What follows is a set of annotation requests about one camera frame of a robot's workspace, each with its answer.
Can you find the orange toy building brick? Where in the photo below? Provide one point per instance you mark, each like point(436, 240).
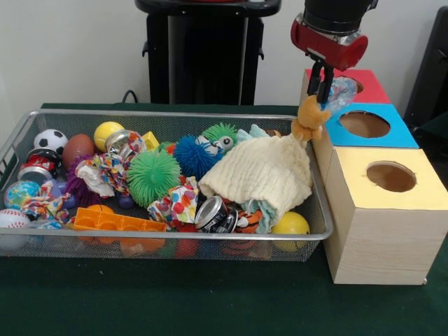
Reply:
point(117, 220)

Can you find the cream knitted cloth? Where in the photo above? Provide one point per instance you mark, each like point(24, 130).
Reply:
point(259, 175)

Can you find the small globe ball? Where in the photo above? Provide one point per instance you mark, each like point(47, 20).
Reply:
point(21, 194)

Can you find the silver mesh bin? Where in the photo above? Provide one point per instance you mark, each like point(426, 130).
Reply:
point(316, 210)

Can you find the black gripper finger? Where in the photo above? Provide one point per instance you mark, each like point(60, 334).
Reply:
point(325, 87)
point(314, 82)

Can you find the green covered side table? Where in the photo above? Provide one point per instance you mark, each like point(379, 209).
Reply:
point(437, 129)

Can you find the yellow smooth ball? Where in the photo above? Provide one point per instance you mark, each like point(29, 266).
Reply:
point(290, 224)

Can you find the small green spiky ball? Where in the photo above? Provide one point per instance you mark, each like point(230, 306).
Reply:
point(154, 176)

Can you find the dark green table cloth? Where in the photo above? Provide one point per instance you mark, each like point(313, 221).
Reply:
point(210, 301)

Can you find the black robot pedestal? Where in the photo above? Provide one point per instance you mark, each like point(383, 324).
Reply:
point(206, 52)

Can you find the crushed black can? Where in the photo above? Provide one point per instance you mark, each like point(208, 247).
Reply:
point(213, 218)

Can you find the green spiky toy with eyes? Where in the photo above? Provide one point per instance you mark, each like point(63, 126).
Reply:
point(218, 131)

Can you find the small soccer ball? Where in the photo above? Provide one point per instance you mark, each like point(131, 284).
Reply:
point(50, 138)

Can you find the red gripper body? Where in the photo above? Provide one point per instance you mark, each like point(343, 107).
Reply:
point(325, 47)

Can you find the orange plush toy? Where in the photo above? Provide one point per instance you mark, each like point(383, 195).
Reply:
point(309, 117)

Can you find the large blue spiky ball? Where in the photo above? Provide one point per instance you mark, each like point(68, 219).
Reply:
point(194, 155)

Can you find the black stand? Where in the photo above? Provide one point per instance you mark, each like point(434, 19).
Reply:
point(434, 70)

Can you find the wooden box with three holes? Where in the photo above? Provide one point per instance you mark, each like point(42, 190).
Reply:
point(385, 245)

